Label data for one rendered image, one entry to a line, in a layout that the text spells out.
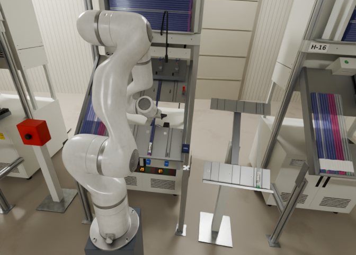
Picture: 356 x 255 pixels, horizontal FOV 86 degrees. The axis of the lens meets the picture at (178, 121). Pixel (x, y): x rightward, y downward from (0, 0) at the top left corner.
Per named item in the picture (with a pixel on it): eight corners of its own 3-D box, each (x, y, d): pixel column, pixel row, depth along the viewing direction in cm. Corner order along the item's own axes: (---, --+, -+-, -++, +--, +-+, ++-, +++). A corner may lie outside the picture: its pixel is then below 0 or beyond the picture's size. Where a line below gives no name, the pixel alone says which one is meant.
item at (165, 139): (180, 159, 116) (180, 158, 113) (76, 149, 120) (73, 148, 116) (183, 129, 122) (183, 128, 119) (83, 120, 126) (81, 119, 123)
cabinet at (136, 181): (180, 200, 174) (185, 144, 145) (106, 191, 178) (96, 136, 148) (185, 155, 231) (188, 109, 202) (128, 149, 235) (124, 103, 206)
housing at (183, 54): (189, 70, 140) (189, 58, 127) (124, 65, 143) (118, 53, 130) (189, 61, 143) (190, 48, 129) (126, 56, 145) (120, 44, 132)
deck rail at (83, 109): (78, 152, 122) (72, 150, 116) (74, 151, 122) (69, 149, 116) (103, 58, 144) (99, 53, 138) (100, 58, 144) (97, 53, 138)
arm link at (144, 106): (139, 117, 103) (156, 117, 103) (133, 111, 90) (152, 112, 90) (141, 102, 104) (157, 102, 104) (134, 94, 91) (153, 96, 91)
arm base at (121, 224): (134, 251, 69) (131, 219, 61) (81, 251, 69) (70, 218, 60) (142, 206, 86) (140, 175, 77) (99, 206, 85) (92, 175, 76)
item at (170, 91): (185, 106, 130) (186, 102, 125) (92, 98, 134) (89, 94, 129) (189, 64, 140) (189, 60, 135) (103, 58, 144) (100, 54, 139)
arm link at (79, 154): (117, 212, 62) (108, 154, 51) (67, 201, 65) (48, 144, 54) (132, 184, 73) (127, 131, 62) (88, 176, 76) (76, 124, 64)
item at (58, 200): (63, 213, 156) (34, 133, 119) (35, 210, 158) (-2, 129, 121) (79, 190, 177) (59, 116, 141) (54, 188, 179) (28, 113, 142)
